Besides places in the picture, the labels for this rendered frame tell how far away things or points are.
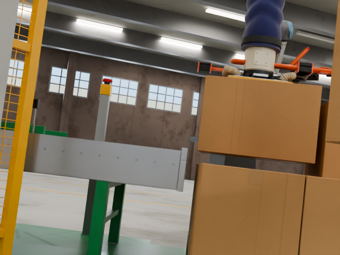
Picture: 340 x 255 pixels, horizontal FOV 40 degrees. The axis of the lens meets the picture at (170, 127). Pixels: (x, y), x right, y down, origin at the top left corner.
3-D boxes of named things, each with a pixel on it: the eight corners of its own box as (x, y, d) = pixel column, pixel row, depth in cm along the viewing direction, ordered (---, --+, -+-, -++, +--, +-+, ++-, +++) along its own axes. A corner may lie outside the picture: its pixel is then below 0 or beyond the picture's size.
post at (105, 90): (81, 235, 305) (100, 83, 313) (83, 233, 312) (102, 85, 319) (91, 236, 305) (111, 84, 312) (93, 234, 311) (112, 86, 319)
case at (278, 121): (197, 150, 244) (205, 75, 247) (201, 153, 284) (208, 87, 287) (315, 163, 237) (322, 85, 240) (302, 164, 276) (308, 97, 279)
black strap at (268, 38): (243, 40, 254) (244, 33, 254) (238, 50, 277) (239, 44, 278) (285, 44, 253) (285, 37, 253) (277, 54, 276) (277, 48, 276)
